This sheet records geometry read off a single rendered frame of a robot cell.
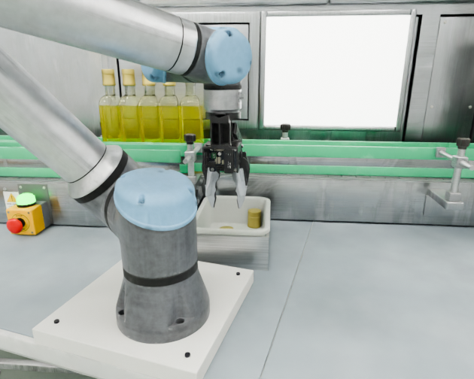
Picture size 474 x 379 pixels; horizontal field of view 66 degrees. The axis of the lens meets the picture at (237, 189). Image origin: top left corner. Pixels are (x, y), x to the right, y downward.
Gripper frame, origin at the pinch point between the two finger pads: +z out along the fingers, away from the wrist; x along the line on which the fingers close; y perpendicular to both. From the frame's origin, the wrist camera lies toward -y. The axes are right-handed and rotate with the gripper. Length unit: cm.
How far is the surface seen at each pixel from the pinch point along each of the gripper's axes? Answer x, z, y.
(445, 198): 52, 3, -14
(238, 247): 3.4, 7.9, 6.8
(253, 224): 5.1, 10.0, -10.5
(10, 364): -74, 63, -10
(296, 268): 15.8, 13.2, 5.0
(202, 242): -4.4, 6.9, 7.0
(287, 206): 14.0, 8.7, -21.0
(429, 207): 52, 8, -22
